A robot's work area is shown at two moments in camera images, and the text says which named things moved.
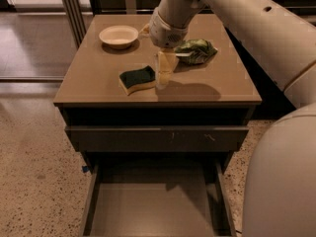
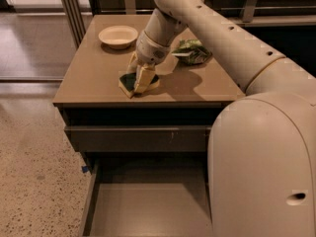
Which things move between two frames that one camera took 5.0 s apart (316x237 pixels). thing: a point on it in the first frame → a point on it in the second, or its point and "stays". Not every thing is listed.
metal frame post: [73, 12] stays
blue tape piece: [85, 169] stays
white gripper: [163, 34] → [148, 51]
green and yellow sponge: [137, 79] stays
